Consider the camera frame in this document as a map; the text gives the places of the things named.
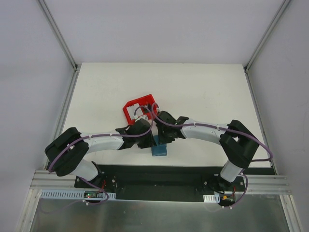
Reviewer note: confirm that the blue leather card holder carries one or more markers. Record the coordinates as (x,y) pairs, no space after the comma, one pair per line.
(158,149)

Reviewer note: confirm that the right aluminium frame post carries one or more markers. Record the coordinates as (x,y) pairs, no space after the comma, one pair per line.
(266,35)

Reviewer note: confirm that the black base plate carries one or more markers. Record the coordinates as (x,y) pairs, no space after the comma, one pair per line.
(165,183)

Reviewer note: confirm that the left white cable duct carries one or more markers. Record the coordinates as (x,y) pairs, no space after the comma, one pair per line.
(77,195)

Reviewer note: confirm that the red plastic bin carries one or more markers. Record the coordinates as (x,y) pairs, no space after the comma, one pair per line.
(140,104)

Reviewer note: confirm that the aluminium frame post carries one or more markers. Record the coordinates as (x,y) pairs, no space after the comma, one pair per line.
(266,35)
(57,33)

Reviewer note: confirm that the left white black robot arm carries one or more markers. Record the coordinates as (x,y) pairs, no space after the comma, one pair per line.
(66,153)

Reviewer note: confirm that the left aluminium frame post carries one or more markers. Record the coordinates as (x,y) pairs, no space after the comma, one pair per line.
(57,33)

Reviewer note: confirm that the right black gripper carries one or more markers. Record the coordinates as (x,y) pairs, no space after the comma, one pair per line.
(163,136)

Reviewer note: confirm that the right white cable duct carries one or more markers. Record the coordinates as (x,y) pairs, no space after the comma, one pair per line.
(215,198)

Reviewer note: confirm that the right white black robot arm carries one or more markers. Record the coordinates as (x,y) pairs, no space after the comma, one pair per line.
(238,143)

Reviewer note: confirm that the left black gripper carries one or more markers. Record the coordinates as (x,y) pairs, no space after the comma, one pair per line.
(147,141)

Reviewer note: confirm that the white cable duct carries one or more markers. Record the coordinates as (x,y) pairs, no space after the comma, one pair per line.
(77,195)
(215,198)

